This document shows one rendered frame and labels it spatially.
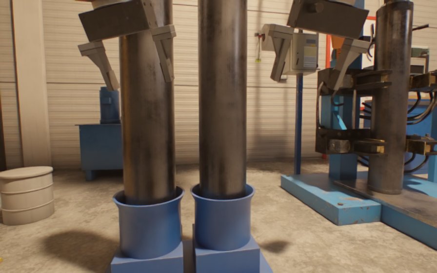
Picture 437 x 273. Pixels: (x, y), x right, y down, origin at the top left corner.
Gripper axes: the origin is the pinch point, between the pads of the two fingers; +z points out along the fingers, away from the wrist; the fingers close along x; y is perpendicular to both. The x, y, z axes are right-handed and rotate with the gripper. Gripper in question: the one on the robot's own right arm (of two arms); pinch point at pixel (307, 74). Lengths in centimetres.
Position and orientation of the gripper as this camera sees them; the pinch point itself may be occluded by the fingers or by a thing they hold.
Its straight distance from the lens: 51.5
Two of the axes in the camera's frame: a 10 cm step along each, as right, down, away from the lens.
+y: 0.9, 4.7, -8.8
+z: -1.6, 8.7, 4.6
